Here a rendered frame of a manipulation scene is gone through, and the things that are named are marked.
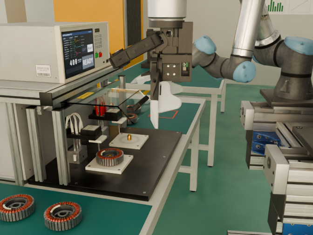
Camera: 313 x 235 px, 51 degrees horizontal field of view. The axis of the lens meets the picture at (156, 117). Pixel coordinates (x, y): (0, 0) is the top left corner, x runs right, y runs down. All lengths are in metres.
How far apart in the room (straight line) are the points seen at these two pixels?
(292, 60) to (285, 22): 5.12
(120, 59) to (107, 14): 4.33
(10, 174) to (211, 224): 1.43
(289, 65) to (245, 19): 0.31
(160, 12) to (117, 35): 4.33
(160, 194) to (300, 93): 0.67
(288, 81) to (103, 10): 3.92
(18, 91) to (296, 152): 0.90
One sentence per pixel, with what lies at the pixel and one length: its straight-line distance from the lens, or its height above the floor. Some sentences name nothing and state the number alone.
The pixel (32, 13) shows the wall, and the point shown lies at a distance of 7.82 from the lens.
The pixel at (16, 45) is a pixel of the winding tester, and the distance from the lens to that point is 1.32.
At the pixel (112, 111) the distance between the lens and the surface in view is 1.53.
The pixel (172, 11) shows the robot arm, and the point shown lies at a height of 1.37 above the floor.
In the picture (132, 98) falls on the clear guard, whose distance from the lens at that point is 1.22.
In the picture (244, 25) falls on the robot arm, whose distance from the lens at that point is 1.17.
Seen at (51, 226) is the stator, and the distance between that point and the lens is 1.05.
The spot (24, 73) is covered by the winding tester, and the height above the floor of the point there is 1.15.
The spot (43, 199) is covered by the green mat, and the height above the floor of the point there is 0.75.
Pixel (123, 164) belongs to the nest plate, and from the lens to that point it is 1.32.
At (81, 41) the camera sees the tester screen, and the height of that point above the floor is 1.25.
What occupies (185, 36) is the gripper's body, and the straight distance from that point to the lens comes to 0.64.
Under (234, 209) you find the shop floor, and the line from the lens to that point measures 2.51.
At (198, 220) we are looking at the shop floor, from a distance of 2.36.
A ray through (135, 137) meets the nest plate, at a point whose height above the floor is 0.78.
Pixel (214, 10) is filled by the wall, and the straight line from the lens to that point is 6.47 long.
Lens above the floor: 1.37
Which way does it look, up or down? 18 degrees down
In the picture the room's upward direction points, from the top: straight up
